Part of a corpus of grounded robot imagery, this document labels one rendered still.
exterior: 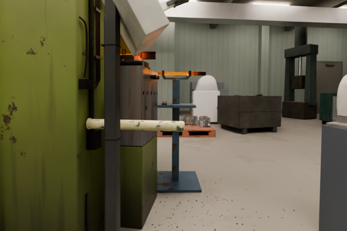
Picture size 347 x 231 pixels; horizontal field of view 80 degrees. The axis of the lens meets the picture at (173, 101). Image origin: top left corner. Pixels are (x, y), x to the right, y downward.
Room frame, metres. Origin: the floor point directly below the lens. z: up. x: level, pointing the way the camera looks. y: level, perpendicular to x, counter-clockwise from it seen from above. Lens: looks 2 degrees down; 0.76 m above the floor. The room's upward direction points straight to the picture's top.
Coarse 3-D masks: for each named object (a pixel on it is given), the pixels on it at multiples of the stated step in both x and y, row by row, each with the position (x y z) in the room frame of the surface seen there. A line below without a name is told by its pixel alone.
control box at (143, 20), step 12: (120, 0) 0.61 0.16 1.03; (132, 0) 0.56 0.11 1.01; (144, 0) 0.57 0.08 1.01; (156, 0) 0.58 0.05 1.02; (120, 12) 0.69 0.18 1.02; (132, 12) 0.57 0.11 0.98; (144, 12) 0.57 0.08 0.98; (156, 12) 0.58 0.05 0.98; (120, 24) 0.78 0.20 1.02; (132, 24) 0.64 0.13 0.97; (144, 24) 0.57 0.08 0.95; (156, 24) 0.58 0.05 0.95; (168, 24) 0.60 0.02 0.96; (132, 36) 0.72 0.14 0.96; (144, 36) 0.59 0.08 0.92; (156, 36) 0.69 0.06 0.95; (132, 48) 0.82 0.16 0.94; (144, 48) 0.84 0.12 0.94
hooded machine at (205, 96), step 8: (200, 80) 5.32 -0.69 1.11; (208, 80) 5.31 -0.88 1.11; (200, 88) 5.31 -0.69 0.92; (208, 88) 5.31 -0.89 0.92; (216, 88) 5.31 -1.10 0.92; (192, 96) 5.61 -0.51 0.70; (200, 96) 5.27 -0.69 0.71; (208, 96) 5.27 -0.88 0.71; (216, 96) 5.27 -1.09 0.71; (200, 104) 5.27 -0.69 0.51; (208, 104) 5.27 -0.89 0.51; (216, 104) 5.27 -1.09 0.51; (192, 112) 5.55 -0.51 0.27; (200, 112) 5.27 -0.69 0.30; (208, 112) 5.27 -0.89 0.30; (216, 112) 5.27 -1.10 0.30; (216, 120) 5.27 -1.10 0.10
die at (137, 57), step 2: (120, 56) 1.19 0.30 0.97; (124, 56) 1.19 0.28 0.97; (126, 56) 1.19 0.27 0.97; (128, 56) 1.18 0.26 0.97; (130, 56) 1.18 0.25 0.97; (132, 56) 1.18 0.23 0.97; (134, 56) 1.19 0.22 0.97; (136, 56) 1.22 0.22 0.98; (138, 56) 1.26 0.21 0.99; (120, 58) 1.19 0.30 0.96; (124, 58) 1.19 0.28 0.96; (126, 58) 1.19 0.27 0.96; (128, 58) 1.18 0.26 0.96; (130, 58) 1.18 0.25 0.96; (132, 58) 1.18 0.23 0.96; (134, 58) 1.19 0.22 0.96; (136, 58) 1.22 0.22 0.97; (138, 58) 1.26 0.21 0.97; (140, 58) 1.31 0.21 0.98
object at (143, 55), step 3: (120, 54) 1.31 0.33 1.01; (126, 54) 1.30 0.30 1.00; (129, 54) 1.30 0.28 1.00; (138, 54) 1.29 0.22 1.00; (141, 54) 1.28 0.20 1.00; (144, 54) 1.29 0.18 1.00; (147, 54) 1.29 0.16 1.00; (150, 54) 1.29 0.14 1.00; (153, 54) 1.28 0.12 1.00; (141, 57) 1.28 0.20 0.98; (144, 57) 1.29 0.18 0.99; (147, 57) 1.29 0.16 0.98; (150, 57) 1.29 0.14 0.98; (153, 57) 1.28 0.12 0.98
